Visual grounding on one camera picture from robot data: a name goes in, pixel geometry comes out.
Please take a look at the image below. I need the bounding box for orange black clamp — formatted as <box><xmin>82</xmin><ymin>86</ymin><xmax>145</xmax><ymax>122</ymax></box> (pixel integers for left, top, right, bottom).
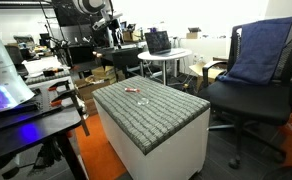
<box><xmin>50</xmin><ymin>90</ymin><xmax>90</xmax><ymax>136</ymax></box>
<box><xmin>48</xmin><ymin>80</ymin><xmax>71</xmax><ymax>92</ymax></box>

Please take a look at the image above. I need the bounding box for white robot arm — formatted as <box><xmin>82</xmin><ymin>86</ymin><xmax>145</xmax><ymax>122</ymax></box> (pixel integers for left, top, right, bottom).
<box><xmin>0</xmin><ymin>0</ymin><xmax>113</xmax><ymax>112</ymax></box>

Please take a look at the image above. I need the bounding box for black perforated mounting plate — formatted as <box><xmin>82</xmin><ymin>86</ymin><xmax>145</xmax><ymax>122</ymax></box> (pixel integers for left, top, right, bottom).
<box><xmin>0</xmin><ymin>85</ymin><xmax>59</xmax><ymax>115</ymax></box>

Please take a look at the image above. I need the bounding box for blue towel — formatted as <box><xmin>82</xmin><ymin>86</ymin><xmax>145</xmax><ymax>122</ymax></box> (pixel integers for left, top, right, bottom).
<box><xmin>218</xmin><ymin>17</ymin><xmax>292</xmax><ymax>85</ymax></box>

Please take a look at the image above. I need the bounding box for orange black clamp left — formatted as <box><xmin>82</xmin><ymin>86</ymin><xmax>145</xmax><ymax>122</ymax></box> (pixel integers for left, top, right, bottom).
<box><xmin>48</xmin><ymin>80</ymin><xmax>71</xmax><ymax>92</ymax></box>

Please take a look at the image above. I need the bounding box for clear glass cup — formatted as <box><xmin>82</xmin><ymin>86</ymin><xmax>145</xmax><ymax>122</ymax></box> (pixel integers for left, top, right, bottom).
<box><xmin>137</xmin><ymin>92</ymin><xmax>149</xmax><ymax>105</ymax></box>

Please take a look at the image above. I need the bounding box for open laptop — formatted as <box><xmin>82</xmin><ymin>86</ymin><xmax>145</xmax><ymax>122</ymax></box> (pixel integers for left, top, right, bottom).
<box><xmin>145</xmin><ymin>31</ymin><xmax>183</xmax><ymax>56</ymax></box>

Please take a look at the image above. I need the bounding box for red marker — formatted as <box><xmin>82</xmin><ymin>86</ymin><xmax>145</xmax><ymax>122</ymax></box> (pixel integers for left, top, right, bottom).
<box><xmin>124</xmin><ymin>88</ymin><xmax>140</xmax><ymax>93</ymax></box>

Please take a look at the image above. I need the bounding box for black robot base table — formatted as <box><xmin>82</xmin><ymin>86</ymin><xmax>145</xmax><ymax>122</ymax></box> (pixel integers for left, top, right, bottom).
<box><xmin>0</xmin><ymin>108</ymin><xmax>86</xmax><ymax>180</ymax></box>

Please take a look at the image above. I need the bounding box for round white table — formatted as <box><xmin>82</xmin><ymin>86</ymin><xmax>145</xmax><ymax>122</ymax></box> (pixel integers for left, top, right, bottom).
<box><xmin>138</xmin><ymin>48</ymin><xmax>192</xmax><ymax>85</ymax></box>

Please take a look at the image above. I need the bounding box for orange black clamp right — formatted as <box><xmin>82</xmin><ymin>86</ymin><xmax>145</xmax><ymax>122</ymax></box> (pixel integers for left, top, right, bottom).
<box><xmin>50</xmin><ymin>90</ymin><xmax>90</xmax><ymax>136</ymax></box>

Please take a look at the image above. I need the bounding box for black office chair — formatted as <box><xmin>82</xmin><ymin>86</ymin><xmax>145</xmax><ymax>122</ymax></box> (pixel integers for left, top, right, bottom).
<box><xmin>199</xmin><ymin>16</ymin><xmax>292</xmax><ymax>169</ymax></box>

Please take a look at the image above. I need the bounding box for cardboard box on shelf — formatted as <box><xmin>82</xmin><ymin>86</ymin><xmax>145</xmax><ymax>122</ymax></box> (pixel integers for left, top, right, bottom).
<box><xmin>186</xmin><ymin>27</ymin><xmax>202</xmax><ymax>39</ymax></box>

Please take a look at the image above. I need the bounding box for grey cushioned white ottoman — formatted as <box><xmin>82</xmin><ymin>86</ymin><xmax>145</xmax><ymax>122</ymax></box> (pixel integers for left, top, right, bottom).
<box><xmin>92</xmin><ymin>76</ymin><xmax>210</xmax><ymax>180</ymax></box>

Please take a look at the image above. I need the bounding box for cardboard boxes pile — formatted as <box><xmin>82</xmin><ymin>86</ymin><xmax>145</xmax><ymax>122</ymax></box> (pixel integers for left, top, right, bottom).
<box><xmin>75</xmin><ymin>66</ymin><xmax>125</xmax><ymax>115</ymax></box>

